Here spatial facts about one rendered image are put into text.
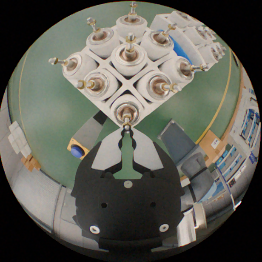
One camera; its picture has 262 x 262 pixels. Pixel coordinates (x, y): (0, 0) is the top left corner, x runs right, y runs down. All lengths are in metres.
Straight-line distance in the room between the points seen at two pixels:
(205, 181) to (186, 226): 0.22
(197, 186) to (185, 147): 0.21
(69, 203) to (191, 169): 4.99
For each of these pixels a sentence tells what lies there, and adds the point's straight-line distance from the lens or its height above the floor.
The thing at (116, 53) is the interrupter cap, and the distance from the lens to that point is 0.23.
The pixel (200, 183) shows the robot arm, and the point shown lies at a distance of 0.40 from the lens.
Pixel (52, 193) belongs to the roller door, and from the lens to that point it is 5.20.
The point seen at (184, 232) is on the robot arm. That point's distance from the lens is 0.47.
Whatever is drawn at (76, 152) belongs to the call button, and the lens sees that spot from 0.24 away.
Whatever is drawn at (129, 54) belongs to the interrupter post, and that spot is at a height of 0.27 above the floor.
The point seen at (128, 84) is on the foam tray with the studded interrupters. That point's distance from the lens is 0.27.
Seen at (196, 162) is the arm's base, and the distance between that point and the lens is 0.41.
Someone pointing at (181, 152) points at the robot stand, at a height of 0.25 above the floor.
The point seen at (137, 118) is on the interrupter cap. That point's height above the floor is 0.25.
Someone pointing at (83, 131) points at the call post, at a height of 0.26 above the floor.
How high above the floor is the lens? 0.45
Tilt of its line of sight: 58 degrees down
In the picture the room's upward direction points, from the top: 177 degrees clockwise
